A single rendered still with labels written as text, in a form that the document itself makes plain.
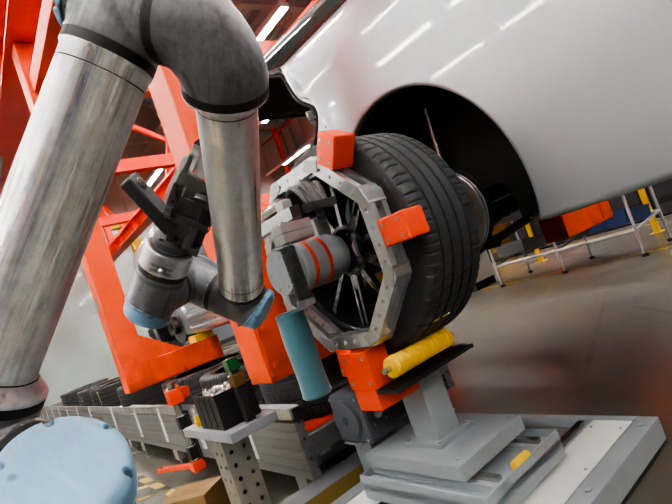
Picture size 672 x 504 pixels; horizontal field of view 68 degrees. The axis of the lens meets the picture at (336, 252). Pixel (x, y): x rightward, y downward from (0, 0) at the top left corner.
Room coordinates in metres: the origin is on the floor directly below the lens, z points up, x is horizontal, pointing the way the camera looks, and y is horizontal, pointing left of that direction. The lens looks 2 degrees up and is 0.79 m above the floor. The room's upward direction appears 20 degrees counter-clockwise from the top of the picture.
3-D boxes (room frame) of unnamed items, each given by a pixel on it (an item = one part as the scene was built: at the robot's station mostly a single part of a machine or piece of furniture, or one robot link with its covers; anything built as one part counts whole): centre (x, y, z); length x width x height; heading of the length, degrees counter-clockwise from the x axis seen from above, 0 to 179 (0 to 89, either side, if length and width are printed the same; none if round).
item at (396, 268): (1.44, 0.03, 0.85); 0.54 x 0.07 x 0.54; 38
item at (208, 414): (1.69, 0.53, 0.51); 0.20 x 0.14 x 0.13; 38
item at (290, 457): (3.05, 0.79, 0.14); 2.47 x 0.85 x 0.27; 38
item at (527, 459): (1.53, -0.12, 0.13); 0.50 x 0.36 x 0.10; 38
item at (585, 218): (3.30, -1.54, 0.69); 0.52 x 0.17 x 0.35; 128
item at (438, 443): (1.55, -0.11, 0.32); 0.40 x 0.30 x 0.28; 38
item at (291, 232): (1.18, 0.08, 0.93); 0.09 x 0.05 x 0.05; 128
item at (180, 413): (2.71, 1.09, 0.30); 0.09 x 0.05 x 0.50; 38
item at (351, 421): (1.82, 0.00, 0.26); 0.42 x 0.18 x 0.35; 128
